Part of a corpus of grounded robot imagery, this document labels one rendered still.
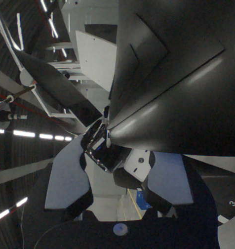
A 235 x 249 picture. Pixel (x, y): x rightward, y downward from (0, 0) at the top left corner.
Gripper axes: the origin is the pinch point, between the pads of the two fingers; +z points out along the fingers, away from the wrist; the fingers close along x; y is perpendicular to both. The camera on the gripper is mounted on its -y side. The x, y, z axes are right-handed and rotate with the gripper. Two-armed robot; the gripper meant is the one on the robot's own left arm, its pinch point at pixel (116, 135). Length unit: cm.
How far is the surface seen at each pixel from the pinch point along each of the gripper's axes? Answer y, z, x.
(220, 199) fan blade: 14.2, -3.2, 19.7
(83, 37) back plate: -19, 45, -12
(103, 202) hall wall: 1194, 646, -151
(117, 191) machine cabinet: 642, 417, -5
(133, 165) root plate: 15.0, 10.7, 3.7
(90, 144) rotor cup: 8.5, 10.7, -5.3
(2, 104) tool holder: -1.4, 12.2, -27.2
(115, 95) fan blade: -2.8, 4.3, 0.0
